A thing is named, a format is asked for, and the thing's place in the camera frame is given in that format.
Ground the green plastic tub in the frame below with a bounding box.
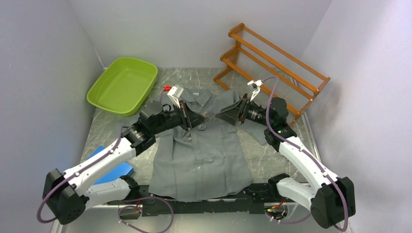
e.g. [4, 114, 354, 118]
[86, 57, 158, 117]

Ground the blue flat pad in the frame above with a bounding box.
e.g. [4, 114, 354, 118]
[86, 145, 134, 185]

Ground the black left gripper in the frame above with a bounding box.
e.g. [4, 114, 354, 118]
[152, 100, 208, 135]

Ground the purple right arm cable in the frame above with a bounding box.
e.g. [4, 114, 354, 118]
[260, 76, 349, 232]

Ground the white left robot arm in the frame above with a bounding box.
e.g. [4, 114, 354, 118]
[36, 100, 206, 225]

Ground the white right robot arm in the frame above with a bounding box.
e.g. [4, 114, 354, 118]
[216, 95, 356, 232]

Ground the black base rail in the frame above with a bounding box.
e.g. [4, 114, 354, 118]
[106, 183, 296, 216]

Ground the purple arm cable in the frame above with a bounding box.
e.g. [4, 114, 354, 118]
[260, 76, 349, 232]
[36, 90, 174, 233]

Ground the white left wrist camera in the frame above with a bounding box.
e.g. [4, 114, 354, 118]
[163, 85, 184, 108]

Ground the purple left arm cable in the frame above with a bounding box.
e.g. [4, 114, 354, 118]
[36, 90, 174, 233]

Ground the orange wooden rack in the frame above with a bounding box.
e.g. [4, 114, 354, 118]
[213, 23, 330, 125]

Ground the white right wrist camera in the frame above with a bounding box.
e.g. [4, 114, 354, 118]
[247, 80, 263, 102]

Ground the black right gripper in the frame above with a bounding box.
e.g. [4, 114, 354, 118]
[215, 94, 273, 127]

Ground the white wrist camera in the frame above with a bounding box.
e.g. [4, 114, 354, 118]
[163, 85, 184, 108]
[247, 80, 263, 102]

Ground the grey button-up shirt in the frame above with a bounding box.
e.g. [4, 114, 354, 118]
[149, 88, 253, 201]

